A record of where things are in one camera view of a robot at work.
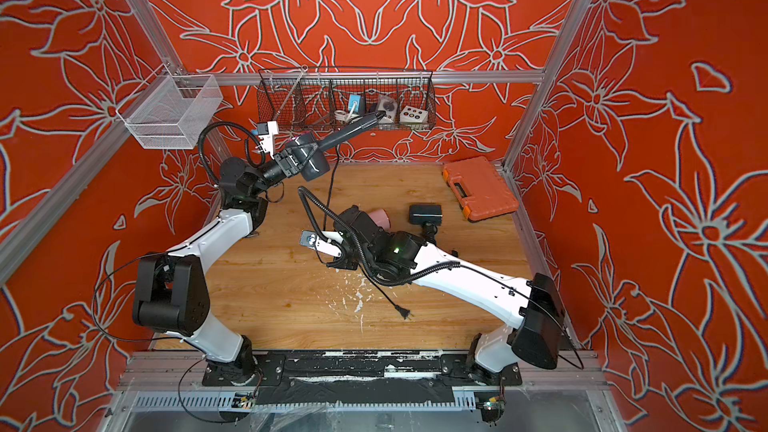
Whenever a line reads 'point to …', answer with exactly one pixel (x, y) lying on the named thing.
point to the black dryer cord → (404, 312)
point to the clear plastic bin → (171, 110)
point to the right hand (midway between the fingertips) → (323, 229)
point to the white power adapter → (389, 105)
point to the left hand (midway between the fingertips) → (317, 148)
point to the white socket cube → (412, 114)
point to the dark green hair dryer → (428, 216)
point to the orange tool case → (478, 189)
